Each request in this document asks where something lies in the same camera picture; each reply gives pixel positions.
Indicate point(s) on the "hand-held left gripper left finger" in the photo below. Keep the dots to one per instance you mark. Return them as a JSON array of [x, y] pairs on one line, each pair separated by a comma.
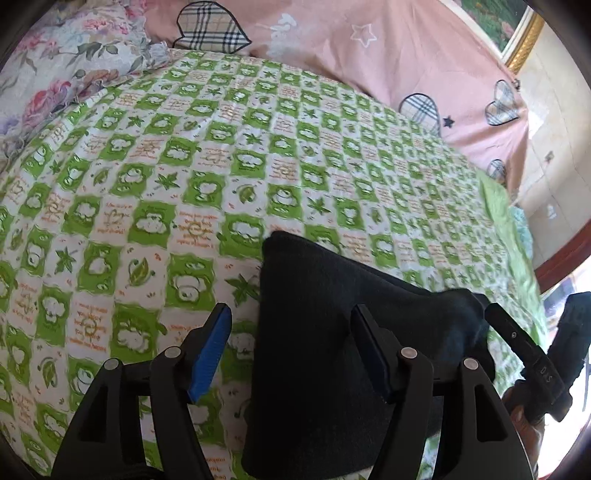
[[210, 355]]

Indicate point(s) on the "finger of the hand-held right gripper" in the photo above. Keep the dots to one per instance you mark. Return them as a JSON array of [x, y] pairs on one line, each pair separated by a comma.
[[512, 330]]

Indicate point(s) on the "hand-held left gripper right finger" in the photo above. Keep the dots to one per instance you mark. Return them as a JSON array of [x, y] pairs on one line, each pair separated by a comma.
[[376, 357]]

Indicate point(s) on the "black pants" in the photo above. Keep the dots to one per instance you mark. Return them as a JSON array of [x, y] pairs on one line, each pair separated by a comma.
[[309, 332]]

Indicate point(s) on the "person's right hand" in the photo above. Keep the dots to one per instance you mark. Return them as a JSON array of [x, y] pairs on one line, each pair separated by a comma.
[[526, 429]]

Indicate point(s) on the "light blue cloth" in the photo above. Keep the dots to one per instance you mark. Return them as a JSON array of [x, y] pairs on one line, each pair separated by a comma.
[[524, 235]]

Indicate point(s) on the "plain green cloth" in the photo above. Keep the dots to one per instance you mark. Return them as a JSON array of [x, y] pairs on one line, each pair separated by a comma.
[[505, 230]]

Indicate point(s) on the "green checkered bed sheet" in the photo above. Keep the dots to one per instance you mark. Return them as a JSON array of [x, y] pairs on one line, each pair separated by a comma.
[[231, 161]]

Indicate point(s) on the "gold framed picture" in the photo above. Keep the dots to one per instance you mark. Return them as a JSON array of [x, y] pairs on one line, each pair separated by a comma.
[[503, 27]]

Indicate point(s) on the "pink quilt with plaid hearts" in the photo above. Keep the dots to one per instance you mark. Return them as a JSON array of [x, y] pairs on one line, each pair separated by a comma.
[[369, 50]]

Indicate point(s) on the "floral pillow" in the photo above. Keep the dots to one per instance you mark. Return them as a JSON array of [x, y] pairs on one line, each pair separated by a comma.
[[64, 60]]

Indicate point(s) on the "wooden frame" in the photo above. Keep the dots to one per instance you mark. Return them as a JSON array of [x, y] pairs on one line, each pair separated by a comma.
[[565, 265]]

